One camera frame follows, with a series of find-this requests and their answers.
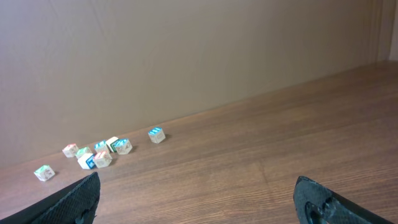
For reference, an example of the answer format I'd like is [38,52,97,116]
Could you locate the plain top wooden block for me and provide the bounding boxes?
[105,136,119,152]

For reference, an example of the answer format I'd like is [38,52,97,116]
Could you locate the blue lone wooden block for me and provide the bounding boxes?
[148,127,165,144]

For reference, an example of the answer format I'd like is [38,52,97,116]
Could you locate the blue L wooden block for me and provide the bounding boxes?
[94,140,109,153]

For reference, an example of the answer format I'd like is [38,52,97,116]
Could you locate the red I wooden block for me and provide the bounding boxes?
[93,151,113,169]

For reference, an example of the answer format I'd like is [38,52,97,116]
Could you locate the blue sided white block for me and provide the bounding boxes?
[78,153,96,170]

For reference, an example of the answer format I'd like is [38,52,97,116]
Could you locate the green N wooden block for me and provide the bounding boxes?
[34,165,55,182]

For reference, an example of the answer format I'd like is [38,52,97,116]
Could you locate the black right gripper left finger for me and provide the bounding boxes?
[1,172,101,224]

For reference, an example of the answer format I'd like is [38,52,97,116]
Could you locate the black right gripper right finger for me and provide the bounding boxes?
[293,176,392,224]

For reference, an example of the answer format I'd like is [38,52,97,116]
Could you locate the red Y wooden block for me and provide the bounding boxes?
[62,144,79,158]

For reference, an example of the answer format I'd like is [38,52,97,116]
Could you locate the green Z wooden block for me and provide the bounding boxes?
[75,146,92,159]

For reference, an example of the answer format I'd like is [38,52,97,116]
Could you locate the blue D wooden block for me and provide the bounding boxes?
[114,138,132,155]

